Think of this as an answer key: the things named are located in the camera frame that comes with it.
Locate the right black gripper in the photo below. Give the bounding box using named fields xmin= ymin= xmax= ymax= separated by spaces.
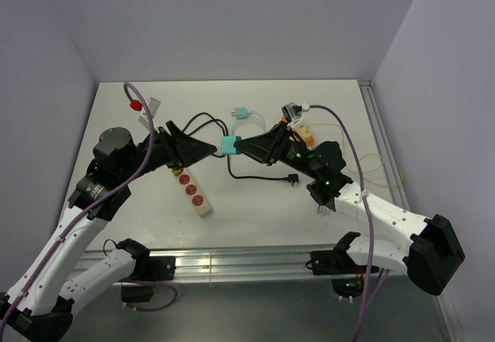
xmin=233 ymin=121 xmax=320 ymax=180

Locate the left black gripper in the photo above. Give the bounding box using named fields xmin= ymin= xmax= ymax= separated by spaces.
xmin=119 ymin=120 xmax=217 ymax=183

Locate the dark teal charger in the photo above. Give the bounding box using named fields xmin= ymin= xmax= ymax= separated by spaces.
xmin=220 ymin=135 xmax=242 ymax=156

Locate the tan yellow charger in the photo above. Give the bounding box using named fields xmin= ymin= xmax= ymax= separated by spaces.
xmin=298 ymin=126 xmax=315 ymax=147

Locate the beige red power strip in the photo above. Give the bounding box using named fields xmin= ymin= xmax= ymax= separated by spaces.
xmin=174 ymin=168 xmax=213 ymax=218

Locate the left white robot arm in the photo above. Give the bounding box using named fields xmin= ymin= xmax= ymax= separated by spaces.
xmin=1 ymin=121 xmax=217 ymax=341

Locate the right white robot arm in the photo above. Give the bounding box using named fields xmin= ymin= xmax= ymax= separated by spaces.
xmin=234 ymin=122 xmax=466 ymax=296

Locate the light teal charger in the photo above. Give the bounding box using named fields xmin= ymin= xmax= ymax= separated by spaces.
xmin=231 ymin=107 xmax=249 ymax=121

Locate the orange power strip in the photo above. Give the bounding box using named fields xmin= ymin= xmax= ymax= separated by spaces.
xmin=292 ymin=118 xmax=308 ymax=142

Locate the light teal usb cable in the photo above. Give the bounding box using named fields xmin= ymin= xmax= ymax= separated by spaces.
xmin=231 ymin=111 xmax=268 ymax=138

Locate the black power cable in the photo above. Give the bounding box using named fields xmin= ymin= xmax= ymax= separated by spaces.
xmin=181 ymin=111 xmax=301 ymax=186

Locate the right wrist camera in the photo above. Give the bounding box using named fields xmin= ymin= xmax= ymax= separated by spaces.
xmin=282 ymin=102 xmax=310 ymax=123

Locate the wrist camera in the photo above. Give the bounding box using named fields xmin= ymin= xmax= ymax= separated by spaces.
xmin=129 ymin=97 xmax=161 ymax=129
xmin=282 ymin=102 xmax=310 ymax=123

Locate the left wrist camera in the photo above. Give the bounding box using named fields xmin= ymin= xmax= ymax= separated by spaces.
xmin=129 ymin=97 xmax=161 ymax=129

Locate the yellow thin cable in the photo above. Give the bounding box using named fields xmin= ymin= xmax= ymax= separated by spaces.
xmin=307 ymin=122 xmax=405 ymax=186

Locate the aluminium front rail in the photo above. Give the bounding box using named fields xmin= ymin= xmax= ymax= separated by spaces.
xmin=77 ymin=243 xmax=442 ymax=283

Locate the aluminium rail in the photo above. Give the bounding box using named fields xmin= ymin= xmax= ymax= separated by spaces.
xmin=77 ymin=243 xmax=442 ymax=283
xmin=358 ymin=80 xmax=409 ymax=210

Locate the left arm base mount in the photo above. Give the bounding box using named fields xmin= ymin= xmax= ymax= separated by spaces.
xmin=120 ymin=256 xmax=176 ymax=304

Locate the aluminium right rail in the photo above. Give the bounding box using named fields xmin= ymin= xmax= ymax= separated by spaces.
xmin=358 ymin=80 xmax=409 ymax=210

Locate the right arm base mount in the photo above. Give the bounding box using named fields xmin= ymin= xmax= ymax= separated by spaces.
xmin=305 ymin=250 xmax=366 ymax=300

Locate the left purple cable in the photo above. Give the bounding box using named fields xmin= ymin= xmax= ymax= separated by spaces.
xmin=0 ymin=82 xmax=179 ymax=320

